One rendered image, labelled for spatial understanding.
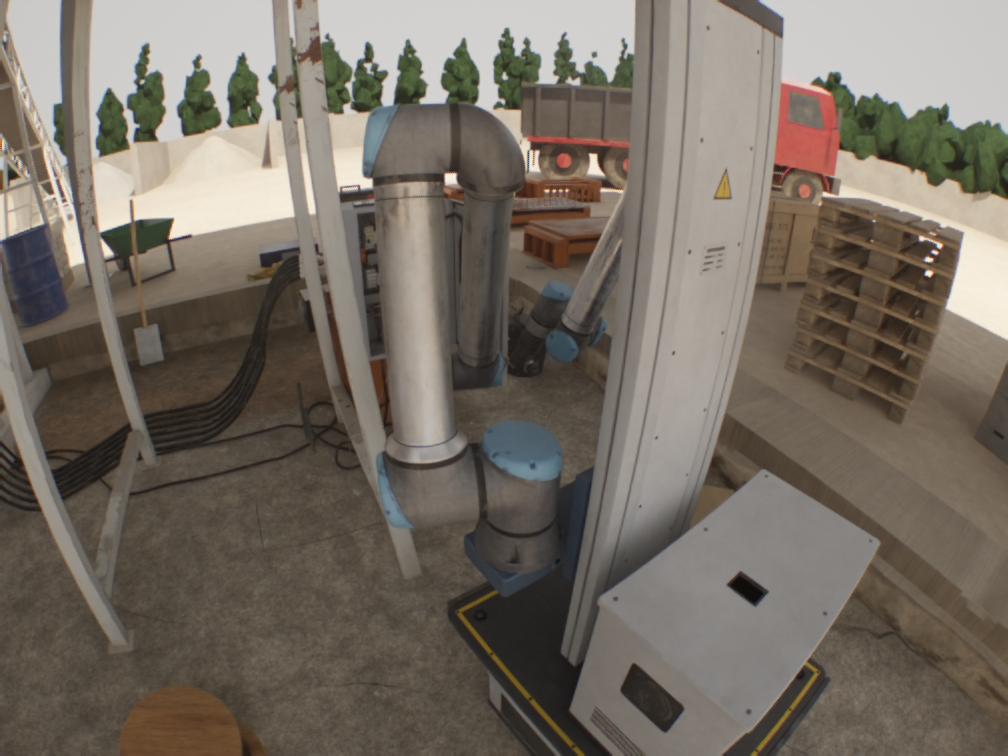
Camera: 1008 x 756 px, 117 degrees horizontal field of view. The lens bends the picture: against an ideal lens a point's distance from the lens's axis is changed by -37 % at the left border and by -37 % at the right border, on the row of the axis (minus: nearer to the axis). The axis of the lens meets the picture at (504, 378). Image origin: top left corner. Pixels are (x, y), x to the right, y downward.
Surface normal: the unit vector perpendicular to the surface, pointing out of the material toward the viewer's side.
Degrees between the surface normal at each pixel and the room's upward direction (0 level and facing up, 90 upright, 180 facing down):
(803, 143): 90
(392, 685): 0
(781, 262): 90
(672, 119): 90
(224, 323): 90
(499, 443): 5
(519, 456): 5
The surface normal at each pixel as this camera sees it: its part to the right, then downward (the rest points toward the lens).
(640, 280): -0.81, 0.27
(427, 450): 0.16, -0.40
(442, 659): 0.01, -0.87
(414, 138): 0.24, 0.37
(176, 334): 0.44, 0.44
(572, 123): -0.12, 0.48
